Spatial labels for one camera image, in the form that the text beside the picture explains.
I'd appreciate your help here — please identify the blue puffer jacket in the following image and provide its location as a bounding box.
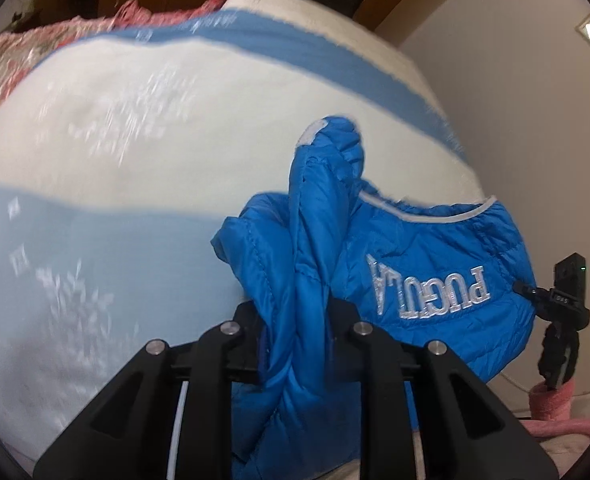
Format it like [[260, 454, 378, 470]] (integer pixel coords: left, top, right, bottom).
[[211, 116, 536, 480]]

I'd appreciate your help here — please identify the blue and white bedspread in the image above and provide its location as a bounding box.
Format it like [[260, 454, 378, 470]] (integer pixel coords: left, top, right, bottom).
[[0, 7, 486, 461]]

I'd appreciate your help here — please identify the white mattress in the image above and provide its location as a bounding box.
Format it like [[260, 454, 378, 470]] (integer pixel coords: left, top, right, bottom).
[[222, 0, 426, 91]]

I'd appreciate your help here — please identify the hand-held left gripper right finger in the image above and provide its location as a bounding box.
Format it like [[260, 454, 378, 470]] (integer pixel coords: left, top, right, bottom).
[[327, 297, 558, 480]]

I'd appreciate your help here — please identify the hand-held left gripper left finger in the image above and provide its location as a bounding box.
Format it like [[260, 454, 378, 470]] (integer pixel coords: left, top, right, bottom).
[[32, 302, 268, 480]]

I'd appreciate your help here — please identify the pink floral quilt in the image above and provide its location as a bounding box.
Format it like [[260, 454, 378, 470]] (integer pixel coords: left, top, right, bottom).
[[0, 0, 236, 136]]

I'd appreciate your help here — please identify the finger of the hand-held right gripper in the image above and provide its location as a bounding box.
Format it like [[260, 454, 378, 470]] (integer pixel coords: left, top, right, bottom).
[[514, 282, 550, 307]]

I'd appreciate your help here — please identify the person's right hand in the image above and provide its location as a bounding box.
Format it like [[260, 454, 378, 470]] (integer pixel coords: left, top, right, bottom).
[[537, 321, 582, 392]]

